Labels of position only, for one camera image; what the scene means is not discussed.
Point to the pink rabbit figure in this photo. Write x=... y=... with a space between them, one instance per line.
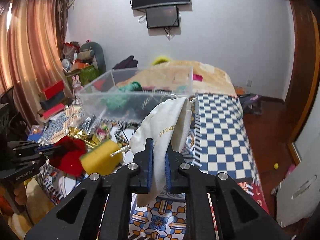
x=76 y=84

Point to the patterned bed sheet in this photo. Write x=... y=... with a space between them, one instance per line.
x=221 y=145

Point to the grey plush toy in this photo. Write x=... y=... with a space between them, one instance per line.
x=93 y=52

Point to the yellow green sponge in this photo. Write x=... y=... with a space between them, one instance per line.
x=102 y=159

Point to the brown wooden door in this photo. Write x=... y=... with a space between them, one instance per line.
x=305 y=71

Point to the green cardboard box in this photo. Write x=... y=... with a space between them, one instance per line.
x=86 y=75

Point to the clear plastic storage box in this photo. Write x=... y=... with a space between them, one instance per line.
x=139 y=105

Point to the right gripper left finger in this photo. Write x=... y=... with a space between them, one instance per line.
x=99 y=207

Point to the dark purple jacket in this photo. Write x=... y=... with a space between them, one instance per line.
x=130 y=62

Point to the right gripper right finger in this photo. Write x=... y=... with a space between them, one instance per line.
x=216 y=206

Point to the dark blue box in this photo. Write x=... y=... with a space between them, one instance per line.
x=50 y=103

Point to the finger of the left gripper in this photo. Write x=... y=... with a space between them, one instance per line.
x=48 y=148

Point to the small black wall monitor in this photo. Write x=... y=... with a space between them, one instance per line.
x=162 y=17

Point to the green knitted glove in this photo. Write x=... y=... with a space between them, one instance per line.
x=122 y=97

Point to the white drawstring cloth bag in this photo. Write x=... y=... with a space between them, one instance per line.
x=167 y=124

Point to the red gift box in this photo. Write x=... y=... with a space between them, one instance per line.
x=51 y=91

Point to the red cloth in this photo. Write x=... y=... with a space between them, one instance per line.
x=67 y=158

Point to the gold shiny fabric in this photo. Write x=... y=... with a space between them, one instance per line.
x=91 y=139

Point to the orange striped curtain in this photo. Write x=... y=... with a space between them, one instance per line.
x=30 y=57

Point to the orange yellow fleece blanket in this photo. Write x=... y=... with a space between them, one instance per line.
x=201 y=77

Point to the red book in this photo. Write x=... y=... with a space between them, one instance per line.
x=53 y=111

